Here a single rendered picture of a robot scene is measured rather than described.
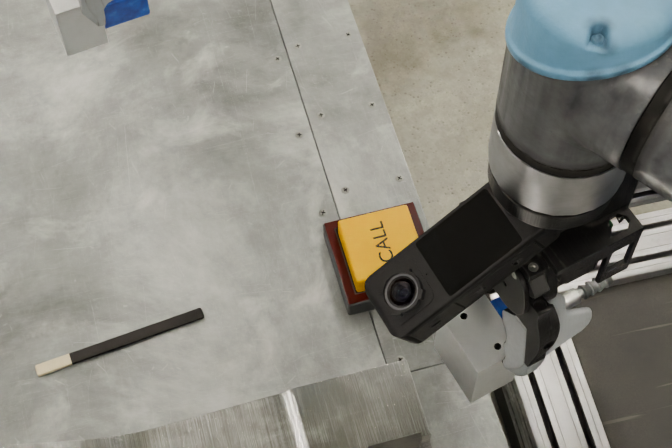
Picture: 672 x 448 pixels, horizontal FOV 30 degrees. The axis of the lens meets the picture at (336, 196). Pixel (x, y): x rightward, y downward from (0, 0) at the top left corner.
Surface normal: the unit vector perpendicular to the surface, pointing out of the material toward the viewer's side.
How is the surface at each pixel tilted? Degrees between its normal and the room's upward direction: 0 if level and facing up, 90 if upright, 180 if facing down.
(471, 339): 1
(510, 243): 30
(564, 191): 90
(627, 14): 0
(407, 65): 0
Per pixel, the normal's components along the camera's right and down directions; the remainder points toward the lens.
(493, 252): -0.45, -0.26
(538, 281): 0.30, 0.07
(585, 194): 0.24, 0.83
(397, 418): -0.01, -0.51
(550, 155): -0.38, 0.79
